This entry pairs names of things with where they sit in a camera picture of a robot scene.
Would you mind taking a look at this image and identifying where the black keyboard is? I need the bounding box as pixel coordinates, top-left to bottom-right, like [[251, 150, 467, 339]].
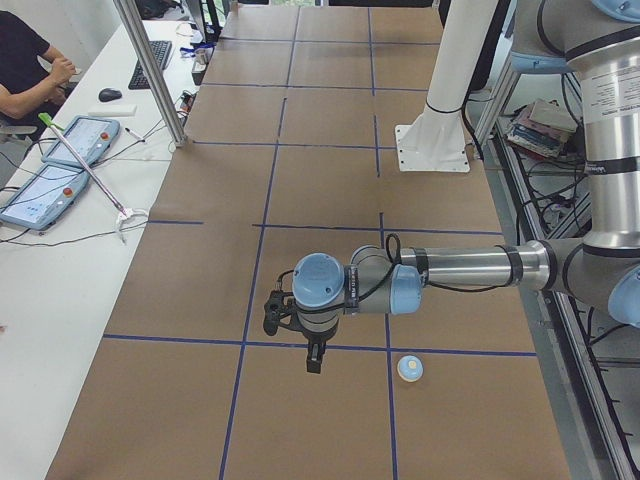
[[127, 39, 174, 91]]

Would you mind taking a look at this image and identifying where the aluminium frame post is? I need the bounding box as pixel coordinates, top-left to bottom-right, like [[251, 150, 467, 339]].
[[114, 0, 187, 148]]

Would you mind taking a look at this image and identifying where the stack of books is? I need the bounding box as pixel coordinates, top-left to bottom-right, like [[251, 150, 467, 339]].
[[506, 99, 578, 157]]

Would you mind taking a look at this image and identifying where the long metal grabber stick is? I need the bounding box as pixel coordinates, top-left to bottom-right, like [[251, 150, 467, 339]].
[[38, 113, 149, 244]]

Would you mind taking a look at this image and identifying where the upper teach pendant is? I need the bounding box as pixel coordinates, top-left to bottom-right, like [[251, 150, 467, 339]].
[[42, 115, 120, 167]]

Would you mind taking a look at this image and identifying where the blue white call bell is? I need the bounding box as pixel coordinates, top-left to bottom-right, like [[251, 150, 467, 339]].
[[397, 355, 424, 383]]

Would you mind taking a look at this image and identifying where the seated person in black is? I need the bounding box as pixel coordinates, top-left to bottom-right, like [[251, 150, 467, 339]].
[[1, 11, 76, 141]]

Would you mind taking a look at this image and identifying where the black computer mouse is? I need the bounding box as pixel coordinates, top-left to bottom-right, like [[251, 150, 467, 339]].
[[98, 88, 122, 103]]

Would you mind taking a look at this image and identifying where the black marker pen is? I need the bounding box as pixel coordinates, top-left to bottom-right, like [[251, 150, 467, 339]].
[[125, 127, 146, 143]]

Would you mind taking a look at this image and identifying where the white camera pedestal column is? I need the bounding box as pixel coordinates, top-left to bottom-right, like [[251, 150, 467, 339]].
[[395, 0, 500, 173]]

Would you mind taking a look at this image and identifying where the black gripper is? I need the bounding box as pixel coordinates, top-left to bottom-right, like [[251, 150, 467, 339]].
[[302, 327, 338, 374]]

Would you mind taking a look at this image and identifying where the white flat block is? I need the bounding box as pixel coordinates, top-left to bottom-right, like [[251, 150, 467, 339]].
[[88, 104, 137, 117]]

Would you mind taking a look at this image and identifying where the teach pendant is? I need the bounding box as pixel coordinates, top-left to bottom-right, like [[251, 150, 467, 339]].
[[1, 163, 89, 231], [42, 115, 120, 167]]

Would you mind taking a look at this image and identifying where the lower teach pendant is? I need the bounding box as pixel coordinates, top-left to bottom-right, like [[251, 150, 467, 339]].
[[1, 163, 89, 231]]

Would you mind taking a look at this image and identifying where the metal cup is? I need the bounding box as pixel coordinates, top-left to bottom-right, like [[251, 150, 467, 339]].
[[194, 48, 211, 66]]

